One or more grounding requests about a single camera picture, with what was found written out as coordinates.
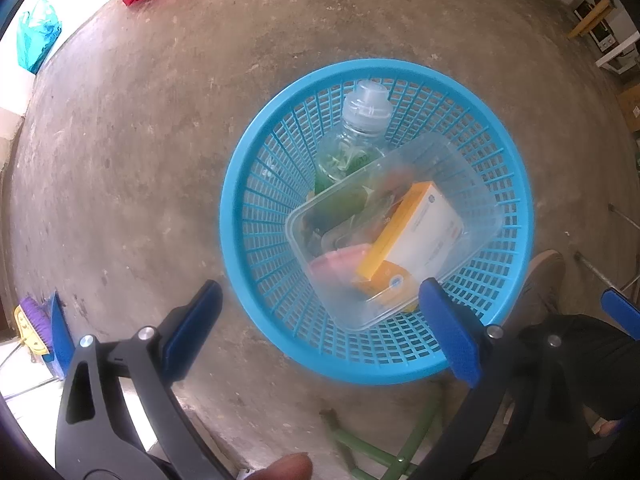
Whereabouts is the person's left hand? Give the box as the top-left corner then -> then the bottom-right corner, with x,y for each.
245,452 -> 314,480

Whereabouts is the metal rod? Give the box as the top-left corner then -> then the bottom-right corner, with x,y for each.
575,204 -> 640,292

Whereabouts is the clear plastic container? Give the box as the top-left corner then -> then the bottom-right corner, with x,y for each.
286,132 -> 505,332

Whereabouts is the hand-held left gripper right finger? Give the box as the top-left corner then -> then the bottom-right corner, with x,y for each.
410,276 -> 601,480

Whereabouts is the green stool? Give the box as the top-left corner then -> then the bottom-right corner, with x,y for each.
320,395 -> 451,480

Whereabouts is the blue plastic basket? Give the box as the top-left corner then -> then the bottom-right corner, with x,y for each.
220,59 -> 535,386

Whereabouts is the person's beige shoe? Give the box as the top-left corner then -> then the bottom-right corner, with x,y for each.
515,249 -> 567,323

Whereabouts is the teal plastic bag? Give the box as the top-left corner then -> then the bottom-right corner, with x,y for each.
16,0 -> 63,75

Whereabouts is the orange and white carton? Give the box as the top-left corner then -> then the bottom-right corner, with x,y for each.
350,181 -> 466,313

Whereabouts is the person's leg in black trousers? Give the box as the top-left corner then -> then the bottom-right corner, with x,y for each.
520,314 -> 640,421

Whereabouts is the clear bottle with green label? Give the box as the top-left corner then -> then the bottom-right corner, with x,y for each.
312,80 -> 393,198

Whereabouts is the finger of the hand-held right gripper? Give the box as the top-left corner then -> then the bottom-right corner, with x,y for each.
601,289 -> 640,343

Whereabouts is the pink cloth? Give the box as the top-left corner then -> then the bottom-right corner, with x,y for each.
309,242 -> 373,286

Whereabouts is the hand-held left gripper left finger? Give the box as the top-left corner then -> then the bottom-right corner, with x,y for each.
54,279 -> 236,480

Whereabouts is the purple and yellow broom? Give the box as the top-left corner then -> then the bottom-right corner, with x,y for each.
14,296 -> 53,356

